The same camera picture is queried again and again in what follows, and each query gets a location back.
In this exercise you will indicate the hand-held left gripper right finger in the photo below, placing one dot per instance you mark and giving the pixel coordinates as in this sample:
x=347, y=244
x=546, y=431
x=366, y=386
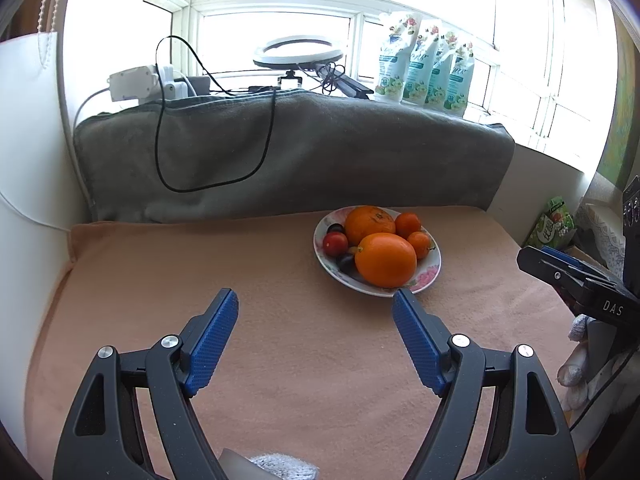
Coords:
x=417, y=342

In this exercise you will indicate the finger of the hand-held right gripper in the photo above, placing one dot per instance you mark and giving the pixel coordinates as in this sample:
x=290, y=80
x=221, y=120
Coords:
x=562, y=255
x=545, y=267

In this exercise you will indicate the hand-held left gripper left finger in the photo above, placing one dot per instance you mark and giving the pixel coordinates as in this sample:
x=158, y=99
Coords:
x=215, y=340

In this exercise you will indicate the white floral plate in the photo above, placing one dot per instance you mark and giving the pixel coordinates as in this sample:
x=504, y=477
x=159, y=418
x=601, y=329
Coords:
x=425, y=275

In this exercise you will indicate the large smooth orange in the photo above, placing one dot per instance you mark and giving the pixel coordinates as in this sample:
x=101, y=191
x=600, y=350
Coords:
x=385, y=259

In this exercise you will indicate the small tangerine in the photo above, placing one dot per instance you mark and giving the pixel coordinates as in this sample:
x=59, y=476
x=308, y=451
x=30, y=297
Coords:
x=420, y=245
x=407, y=224

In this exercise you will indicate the dark purple plum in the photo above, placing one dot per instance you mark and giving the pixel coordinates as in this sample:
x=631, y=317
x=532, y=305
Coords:
x=334, y=228
x=346, y=263

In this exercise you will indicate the large dimpled orange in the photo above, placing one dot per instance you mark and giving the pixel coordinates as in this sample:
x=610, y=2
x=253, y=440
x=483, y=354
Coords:
x=370, y=225

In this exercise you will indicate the red tomato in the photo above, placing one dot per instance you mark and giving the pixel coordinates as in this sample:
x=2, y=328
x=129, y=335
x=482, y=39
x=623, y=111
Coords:
x=335, y=244

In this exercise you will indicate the person's right hand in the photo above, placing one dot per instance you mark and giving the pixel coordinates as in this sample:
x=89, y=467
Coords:
x=572, y=367

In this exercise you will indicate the person's left hand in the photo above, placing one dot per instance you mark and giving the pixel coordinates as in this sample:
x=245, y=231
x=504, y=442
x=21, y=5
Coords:
x=282, y=467

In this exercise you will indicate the green packet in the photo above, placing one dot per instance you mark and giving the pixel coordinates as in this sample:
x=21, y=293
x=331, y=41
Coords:
x=550, y=225

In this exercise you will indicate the white lace cloth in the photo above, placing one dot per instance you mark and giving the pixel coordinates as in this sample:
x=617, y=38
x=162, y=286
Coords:
x=600, y=230

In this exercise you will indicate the peach blanket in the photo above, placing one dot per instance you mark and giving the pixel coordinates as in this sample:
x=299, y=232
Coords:
x=200, y=260

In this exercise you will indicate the floral refill pouch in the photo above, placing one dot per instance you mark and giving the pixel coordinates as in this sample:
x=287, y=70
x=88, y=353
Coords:
x=458, y=86
x=392, y=65
x=440, y=79
x=417, y=69

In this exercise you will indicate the grey blanket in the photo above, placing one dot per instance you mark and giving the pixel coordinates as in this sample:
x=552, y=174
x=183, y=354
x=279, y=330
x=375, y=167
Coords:
x=325, y=150

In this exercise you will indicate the black light stand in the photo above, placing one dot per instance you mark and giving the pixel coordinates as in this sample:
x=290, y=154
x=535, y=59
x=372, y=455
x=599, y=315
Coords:
x=355, y=87

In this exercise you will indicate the white power box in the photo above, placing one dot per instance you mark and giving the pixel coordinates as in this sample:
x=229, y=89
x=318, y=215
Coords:
x=132, y=82

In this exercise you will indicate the phone clamp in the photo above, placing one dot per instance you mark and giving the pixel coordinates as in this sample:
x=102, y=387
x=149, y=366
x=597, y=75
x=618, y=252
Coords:
x=290, y=80

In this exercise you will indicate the white board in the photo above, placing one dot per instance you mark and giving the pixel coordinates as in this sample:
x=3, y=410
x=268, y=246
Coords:
x=30, y=135

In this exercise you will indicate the white window frame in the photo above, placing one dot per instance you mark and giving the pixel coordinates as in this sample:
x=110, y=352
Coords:
x=280, y=5

